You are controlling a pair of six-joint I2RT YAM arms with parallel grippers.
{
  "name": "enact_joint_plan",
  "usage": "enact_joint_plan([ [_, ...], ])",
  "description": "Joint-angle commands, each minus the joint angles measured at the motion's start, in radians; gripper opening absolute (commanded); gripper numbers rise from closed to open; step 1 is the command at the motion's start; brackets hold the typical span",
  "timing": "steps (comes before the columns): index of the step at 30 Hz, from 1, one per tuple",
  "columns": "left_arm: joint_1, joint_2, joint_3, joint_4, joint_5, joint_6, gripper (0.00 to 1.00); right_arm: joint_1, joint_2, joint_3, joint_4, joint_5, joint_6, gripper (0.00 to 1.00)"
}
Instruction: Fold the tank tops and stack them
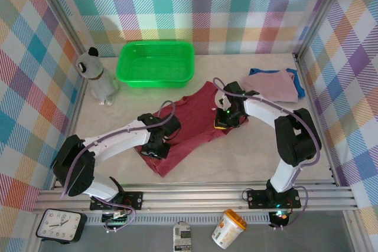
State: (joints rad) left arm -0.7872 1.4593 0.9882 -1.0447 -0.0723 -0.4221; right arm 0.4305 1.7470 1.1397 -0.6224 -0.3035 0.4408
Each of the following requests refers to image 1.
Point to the dark red tank top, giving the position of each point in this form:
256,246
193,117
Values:
198,119

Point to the pink tank top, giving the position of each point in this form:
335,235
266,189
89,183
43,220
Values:
271,86

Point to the blue tank top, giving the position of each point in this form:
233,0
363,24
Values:
300,86

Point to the green plastic basket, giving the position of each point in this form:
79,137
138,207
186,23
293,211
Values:
153,69

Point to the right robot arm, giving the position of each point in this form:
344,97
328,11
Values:
295,137

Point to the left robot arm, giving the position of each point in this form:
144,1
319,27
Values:
74,163

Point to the grey plush toy dog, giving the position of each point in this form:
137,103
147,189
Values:
99,81

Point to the black and white carton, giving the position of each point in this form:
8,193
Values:
182,237

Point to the paper cup with orange lid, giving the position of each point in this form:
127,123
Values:
227,231

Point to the black alarm clock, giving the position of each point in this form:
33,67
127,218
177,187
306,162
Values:
60,225

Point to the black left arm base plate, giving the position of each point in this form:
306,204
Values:
136,200

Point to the aluminium rail beam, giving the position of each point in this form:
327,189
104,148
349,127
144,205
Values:
192,199

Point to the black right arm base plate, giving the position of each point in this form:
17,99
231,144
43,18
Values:
257,199

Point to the aluminium frame post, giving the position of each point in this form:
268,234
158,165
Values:
60,10
322,13

